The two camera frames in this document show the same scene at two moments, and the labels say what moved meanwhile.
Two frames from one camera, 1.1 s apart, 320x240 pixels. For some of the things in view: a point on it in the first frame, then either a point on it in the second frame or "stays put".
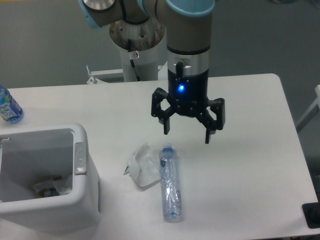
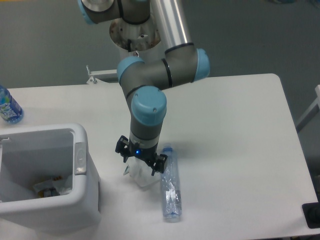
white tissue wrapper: x=145 y=166 stays put
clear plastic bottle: x=170 y=188 stays put
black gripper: x=188 y=95 → x=127 y=147
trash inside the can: x=57 y=186 stays put
